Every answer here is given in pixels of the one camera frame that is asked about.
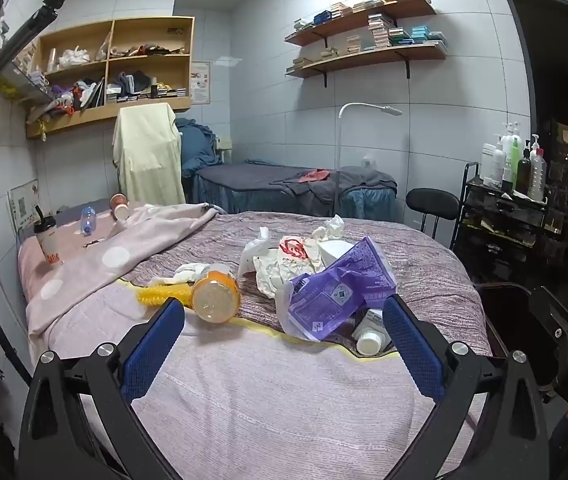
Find white cloth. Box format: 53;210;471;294
151;262;209;286

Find black trash bin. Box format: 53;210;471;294
474;281;545;391

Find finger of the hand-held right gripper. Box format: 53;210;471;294
528;285;568;361

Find grey massage bed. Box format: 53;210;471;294
186;160;399;223

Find white plastic bottle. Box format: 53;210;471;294
354;307;393;357

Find black stool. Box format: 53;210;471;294
406;187;461;241

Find orange plastic jar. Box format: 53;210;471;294
191;269;241;323

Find milk tea cup with straw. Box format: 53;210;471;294
34;205;64;266

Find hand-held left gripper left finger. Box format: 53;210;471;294
18;297;187;480

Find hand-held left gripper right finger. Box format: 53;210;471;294
382;294;550;480

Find white floor lamp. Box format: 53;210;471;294
334;102;403;216

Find black metal pole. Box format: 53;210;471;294
0;0;89;111

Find wall poster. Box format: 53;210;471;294
191;61;212;106

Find white tissue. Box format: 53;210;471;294
311;214;347;241

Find black trolley cart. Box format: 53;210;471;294
451;162;565;281

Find cream towel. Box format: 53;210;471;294
112;103;187;207

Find white wall notice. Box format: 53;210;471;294
8;180;39;231

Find grey blanket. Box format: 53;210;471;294
284;165;397;198

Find purple plastic package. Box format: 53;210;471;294
275;236;397;343

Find pink polka dot blanket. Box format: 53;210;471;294
18;203;225;336

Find yellow spiky roller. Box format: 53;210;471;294
137;282;195;307

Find group of toiletry bottles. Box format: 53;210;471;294
479;121;549;202

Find blue cloth pile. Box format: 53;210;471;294
175;117;225;178

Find wooden cubby shelf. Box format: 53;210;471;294
26;16;195;140

